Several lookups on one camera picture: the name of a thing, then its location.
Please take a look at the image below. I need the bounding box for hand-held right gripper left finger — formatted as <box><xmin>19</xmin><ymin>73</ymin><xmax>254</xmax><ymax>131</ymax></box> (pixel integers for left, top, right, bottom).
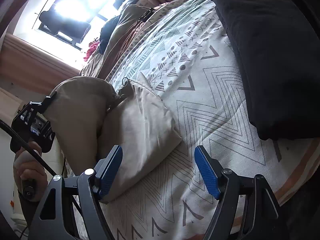
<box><xmin>27</xmin><ymin>144</ymin><xmax>123</xmax><ymax>240</ymax></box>

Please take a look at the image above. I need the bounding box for black pillow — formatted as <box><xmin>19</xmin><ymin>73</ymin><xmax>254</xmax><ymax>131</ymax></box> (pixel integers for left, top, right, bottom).
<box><xmin>206</xmin><ymin>0</ymin><xmax>320</xmax><ymax>141</ymax></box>

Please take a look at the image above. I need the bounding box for black strap bundle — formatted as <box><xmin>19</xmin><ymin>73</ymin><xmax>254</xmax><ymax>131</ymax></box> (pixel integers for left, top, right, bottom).
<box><xmin>137</xmin><ymin>8</ymin><xmax>156</xmax><ymax>23</ymax></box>

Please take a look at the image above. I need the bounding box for person's left hand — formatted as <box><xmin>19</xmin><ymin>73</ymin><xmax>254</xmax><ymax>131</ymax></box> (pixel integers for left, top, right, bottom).
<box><xmin>13</xmin><ymin>141</ymin><xmax>50</xmax><ymax>188</ymax></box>

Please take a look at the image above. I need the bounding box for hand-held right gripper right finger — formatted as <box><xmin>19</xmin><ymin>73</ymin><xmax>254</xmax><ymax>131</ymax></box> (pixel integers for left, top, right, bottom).
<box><xmin>194</xmin><ymin>145</ymin><xmax>283</xmax><ymax>240</ymax></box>

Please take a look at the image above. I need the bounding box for patterned bed blanket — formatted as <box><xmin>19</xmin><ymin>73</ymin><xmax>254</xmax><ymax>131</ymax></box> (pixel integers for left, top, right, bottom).
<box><xmin>80</xmin><ymin>0</ymin><xmax>320</xmax><ymax>240</ymax></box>

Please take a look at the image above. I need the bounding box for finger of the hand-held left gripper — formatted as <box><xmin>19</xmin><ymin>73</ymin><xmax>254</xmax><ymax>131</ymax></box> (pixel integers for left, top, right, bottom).
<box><xmin>41</xmin><ymin>91</ymin><xmax>59</xmax><ymax>115</ymax></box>

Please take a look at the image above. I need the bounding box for brown duvet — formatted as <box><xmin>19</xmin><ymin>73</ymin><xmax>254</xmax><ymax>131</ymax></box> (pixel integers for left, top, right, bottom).
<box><xmin>80</xmin><ymin>4</ymin><xmax>160</xmax><ymax>81</ymax></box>

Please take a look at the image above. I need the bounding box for red cloth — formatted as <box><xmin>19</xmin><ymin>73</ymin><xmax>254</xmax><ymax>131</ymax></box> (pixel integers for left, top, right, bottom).
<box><xmin>82</xmin><ymin>41</ymin><xmax>101</xmax><ymax>62</ymax></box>

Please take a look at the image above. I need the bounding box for black cable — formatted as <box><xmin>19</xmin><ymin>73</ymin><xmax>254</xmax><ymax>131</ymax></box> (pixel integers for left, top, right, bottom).
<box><xmin>0</xmin><ymin>119</ymin><xmax>58</xmax><ymax>177</ymax></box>

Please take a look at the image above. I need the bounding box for beige jacket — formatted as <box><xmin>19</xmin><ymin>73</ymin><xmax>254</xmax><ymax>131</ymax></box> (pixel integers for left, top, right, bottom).
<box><xmin>44</xmin><ymin>76</ymin><xmax>183</xmax><ymax>203</ymax></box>

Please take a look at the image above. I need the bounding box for black clothes pile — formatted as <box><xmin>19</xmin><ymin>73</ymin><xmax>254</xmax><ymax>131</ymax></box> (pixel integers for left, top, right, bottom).
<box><xmin>99</xmin><ymin>0</ymin><xmax>142</xmax><ymax>55</ymax></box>

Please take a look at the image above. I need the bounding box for dark hanging garment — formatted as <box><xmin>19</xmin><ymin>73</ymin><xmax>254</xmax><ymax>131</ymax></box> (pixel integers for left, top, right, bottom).
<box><xmin>39</xmin><ymin>10</ymin><xmax>91</xmax><ymax>41</ymax></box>

